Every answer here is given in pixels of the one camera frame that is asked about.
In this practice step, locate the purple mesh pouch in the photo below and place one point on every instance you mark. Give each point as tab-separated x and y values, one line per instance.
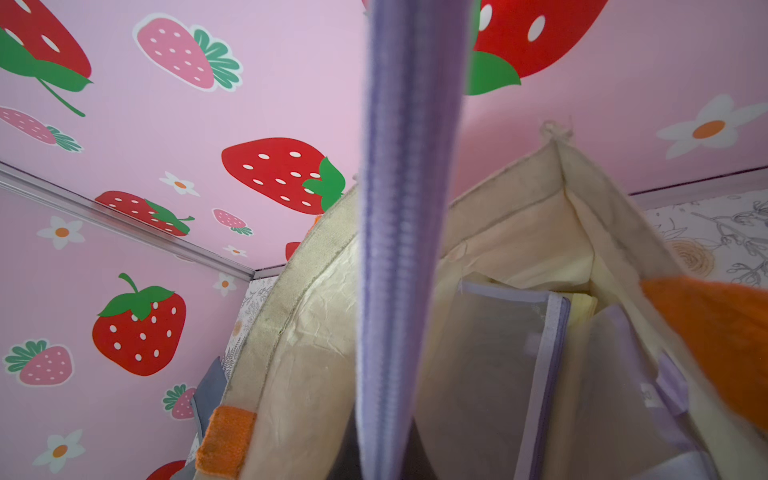
485	406

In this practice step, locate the beige canvas bag orange handles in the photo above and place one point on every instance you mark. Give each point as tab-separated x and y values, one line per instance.
552	221

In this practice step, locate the purple-trim mesh pouch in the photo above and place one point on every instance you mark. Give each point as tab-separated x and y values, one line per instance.
623	429
418	63

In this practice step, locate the grey mesh pouch far back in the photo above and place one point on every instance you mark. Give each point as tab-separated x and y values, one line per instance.
208	396

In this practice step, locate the left frame post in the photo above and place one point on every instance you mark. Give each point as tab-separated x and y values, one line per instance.
46	193

